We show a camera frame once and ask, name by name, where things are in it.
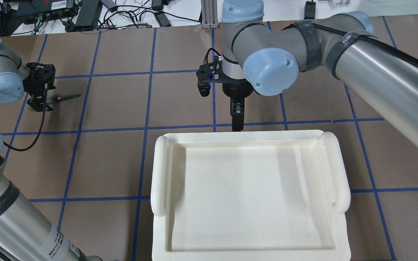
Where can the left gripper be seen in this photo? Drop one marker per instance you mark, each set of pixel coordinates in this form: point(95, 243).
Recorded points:
point(36, 97)

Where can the aluminium frame post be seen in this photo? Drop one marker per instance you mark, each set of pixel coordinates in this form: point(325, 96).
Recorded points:
point(209, 17)

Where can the black power adapter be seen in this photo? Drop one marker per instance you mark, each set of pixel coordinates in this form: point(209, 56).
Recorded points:
point(309, 10)

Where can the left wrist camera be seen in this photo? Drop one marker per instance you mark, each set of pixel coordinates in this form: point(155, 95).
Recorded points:
point(39, 77)

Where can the white plastic tray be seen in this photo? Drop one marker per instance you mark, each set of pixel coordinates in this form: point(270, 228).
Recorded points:
point(249, 196)

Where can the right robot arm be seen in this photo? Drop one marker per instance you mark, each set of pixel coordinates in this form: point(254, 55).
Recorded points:
point(345, 44)

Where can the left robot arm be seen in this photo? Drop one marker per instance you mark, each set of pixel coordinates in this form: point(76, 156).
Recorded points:
point(25, 233)

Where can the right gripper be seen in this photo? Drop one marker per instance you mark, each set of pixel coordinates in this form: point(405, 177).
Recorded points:
point(233, 89)

